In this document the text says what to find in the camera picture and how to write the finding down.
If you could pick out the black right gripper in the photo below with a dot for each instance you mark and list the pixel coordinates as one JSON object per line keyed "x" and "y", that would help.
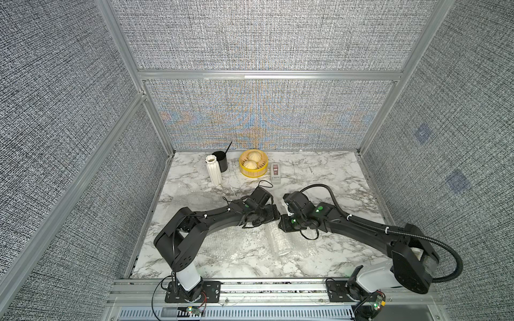
{"x": 284, "y": 226}

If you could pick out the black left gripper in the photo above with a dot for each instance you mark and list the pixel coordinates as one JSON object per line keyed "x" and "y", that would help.
{"x": 272, "y": 214}

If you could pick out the white ribbed wide vase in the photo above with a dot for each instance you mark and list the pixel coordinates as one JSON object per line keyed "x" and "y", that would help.
{"x": 279, "y": 242}

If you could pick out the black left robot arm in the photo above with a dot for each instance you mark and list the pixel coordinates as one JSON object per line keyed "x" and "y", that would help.
{"x": 180, "y": 240}

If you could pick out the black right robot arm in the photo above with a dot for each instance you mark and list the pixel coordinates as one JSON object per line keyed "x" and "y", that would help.
{"x": 412, "y": 260}

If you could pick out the small clear box red contents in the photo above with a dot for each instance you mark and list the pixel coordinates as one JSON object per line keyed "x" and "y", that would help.
{"x": 275, "y": 173}

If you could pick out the yellow steamer basket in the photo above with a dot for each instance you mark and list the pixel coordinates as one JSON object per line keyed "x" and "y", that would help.
{"x": 263, "y": 165}

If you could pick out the front bun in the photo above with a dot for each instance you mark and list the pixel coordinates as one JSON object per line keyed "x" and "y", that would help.
{"x": 250, "y": 164}

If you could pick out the bun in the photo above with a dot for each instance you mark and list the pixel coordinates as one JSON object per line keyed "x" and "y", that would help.
{"x": 255, "y": 156}
{"x": 250, "y": 164}

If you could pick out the back bun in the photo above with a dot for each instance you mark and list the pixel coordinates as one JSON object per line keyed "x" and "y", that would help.
{"x": 255, "y": 156}

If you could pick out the white ribbed slim vase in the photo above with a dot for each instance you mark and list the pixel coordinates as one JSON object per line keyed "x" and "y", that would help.
{"x": 213, "y": 169}

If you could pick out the black cup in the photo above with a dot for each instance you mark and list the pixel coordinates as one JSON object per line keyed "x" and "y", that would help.
{"x": 222, "y": 160}

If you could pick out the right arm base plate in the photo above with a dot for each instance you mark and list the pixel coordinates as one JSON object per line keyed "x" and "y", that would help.
{"x": 337, "y": 291}

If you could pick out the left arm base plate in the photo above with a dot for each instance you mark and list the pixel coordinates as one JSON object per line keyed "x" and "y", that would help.
{"x": 208, "y": 292}

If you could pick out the aluminium front rail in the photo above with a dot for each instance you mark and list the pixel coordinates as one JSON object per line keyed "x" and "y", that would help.
{"x": 266, "y": 299}

